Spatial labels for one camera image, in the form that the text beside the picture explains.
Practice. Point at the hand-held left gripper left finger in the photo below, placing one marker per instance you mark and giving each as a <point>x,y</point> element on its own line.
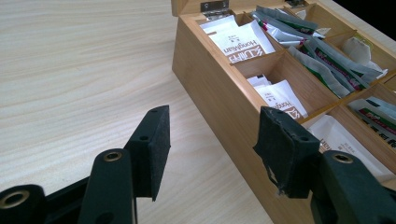
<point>152,149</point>

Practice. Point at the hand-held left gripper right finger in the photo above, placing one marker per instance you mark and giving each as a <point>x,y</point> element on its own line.
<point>286,152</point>

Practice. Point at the wooden compartment box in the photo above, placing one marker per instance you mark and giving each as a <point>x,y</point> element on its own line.
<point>214,93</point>

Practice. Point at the white sachet with brown print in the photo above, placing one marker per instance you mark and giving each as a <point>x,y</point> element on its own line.
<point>277,95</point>
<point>257,81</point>
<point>218,25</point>
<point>243,40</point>
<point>339,137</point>

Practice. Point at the bunch of grey green sachets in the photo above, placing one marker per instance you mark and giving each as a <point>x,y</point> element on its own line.
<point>376,115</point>
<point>330,62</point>
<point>289,21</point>

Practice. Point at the white paper tea bag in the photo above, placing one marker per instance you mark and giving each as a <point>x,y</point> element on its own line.
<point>356,49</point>

